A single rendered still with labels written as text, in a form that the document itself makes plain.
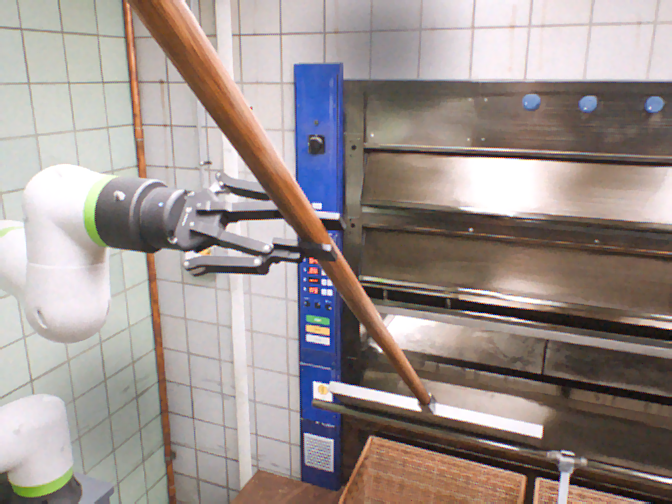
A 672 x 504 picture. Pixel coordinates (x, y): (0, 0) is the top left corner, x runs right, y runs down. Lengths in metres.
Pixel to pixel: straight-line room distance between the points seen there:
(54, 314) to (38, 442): 0.63
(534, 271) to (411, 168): 0.49
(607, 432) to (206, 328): 1.47
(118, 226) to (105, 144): 1.53
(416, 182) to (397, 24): 0.47
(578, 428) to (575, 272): 0.52
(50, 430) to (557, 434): 1.49
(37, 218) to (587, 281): 1.52
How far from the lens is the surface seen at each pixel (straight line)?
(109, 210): 0.75
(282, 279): 2.16
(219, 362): 2.46
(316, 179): 1.97
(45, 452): 1.43
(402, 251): 1.97
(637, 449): 2.14
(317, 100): 1.95
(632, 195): 1.85
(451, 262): 1.93
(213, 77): 0.44
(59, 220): 0.80
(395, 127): 1.91
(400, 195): 1.90
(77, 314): 0.82
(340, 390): 1.64
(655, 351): 1.82
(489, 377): 2.05
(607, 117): 1.83
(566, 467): 1.72
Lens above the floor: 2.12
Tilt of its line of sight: 17 degrees down
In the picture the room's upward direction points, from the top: straight up
